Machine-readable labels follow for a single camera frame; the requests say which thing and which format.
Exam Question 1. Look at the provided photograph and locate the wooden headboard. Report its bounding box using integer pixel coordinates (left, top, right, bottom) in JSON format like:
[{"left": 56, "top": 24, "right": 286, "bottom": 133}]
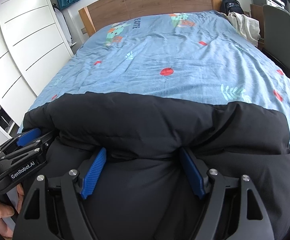
[{"left": 78, "top": 0, "right": 222, "bottom": 36}]

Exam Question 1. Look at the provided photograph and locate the cream cloth on bed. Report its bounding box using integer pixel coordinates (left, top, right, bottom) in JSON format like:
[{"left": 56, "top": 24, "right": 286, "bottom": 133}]
[{"left": 227, "top": 12, "right": 260, "bottom": 47}]

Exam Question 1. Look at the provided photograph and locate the white wardrobe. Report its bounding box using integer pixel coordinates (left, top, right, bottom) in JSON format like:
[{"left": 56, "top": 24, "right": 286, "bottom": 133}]
[{"left": 0, "top": 0, "right": 73, "bottom": 145}]

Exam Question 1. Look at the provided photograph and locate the grey desk chair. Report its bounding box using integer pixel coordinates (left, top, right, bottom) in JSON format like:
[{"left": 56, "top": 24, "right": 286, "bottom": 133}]
[{"left": 262, "top": 5, "right": 290, "bottom": 78}]

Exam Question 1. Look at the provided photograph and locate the left hand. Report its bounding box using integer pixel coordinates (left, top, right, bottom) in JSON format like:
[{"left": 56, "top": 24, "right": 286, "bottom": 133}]
[{"left": 0, "top": 184, "right": 25, "bottom": 238}]

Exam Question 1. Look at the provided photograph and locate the black backpack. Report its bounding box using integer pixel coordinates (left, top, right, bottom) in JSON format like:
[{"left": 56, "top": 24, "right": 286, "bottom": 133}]
[{"left": 220, "top": 0, "right": 244, "bottom": 15}]

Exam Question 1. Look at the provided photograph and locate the black puffer coat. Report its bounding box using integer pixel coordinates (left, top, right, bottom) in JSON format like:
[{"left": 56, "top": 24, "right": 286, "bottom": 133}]
[{"left": 23, "top": 92, "right": 290, "bottom": 239}]

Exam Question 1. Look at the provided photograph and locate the blue dinosaur bed cover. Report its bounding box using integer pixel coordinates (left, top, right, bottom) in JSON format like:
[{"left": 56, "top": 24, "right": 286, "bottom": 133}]
[{"left": 33, "top": 10, "right": 290, "bottom": 128}]

